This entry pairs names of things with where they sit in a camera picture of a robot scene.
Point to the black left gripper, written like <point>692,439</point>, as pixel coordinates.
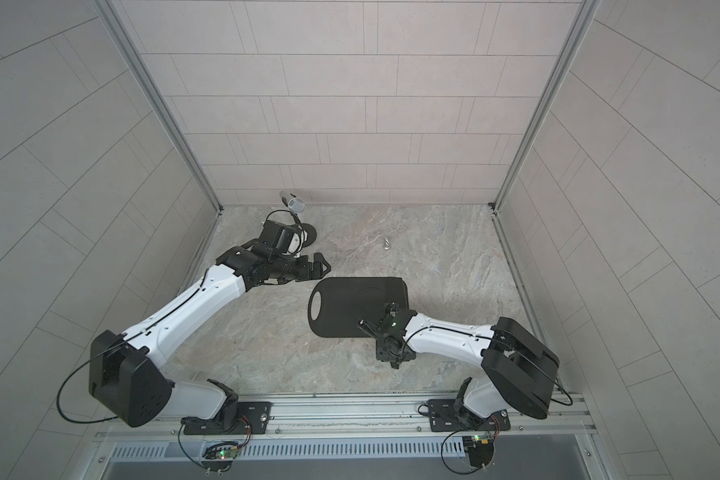
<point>303,272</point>

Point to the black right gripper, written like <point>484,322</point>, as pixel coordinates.
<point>380,352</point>

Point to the black cutting board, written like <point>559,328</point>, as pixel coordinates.
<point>338,304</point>

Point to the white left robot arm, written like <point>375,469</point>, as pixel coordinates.
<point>124,369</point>

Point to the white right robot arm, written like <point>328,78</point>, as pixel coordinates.
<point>519,370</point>

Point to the right circuit board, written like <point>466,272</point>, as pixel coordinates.
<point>479,450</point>

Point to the circuit board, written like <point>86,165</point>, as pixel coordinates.
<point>220,456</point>
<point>479,450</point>

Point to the left circuit board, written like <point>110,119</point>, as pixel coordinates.
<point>220,456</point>

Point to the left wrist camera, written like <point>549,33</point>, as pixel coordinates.
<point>280,238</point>

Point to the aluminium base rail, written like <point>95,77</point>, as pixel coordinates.
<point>347,426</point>

